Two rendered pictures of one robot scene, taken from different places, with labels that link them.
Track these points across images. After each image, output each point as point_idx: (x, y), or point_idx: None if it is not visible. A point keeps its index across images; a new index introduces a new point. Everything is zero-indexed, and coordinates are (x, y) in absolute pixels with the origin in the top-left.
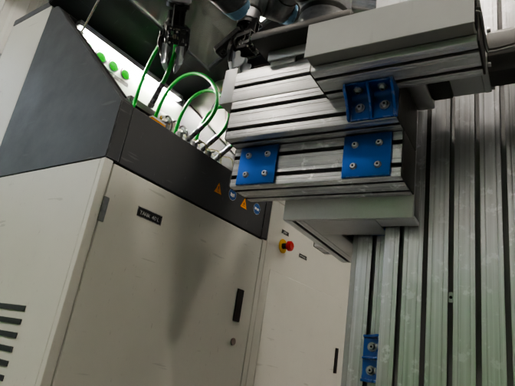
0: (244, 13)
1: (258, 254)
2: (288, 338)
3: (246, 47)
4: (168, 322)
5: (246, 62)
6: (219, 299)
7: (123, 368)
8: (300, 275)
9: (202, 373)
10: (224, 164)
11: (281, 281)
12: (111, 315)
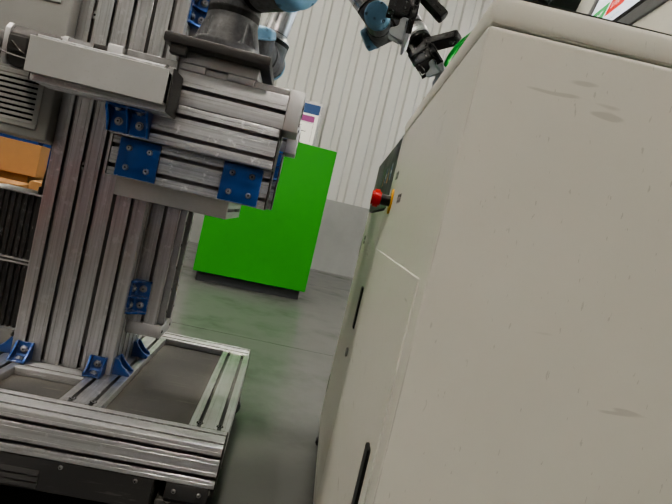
0: (366, 20)
1: (378, 233)
2: (356, 365)
3: (393, 18)
4: (347, 324)
5: (399, 24)
6: (357, 301)
7: (337, 357)
8: (389, 239)
9: (338, 379)
10: None
11: (376, 262)
12: (345, 318)
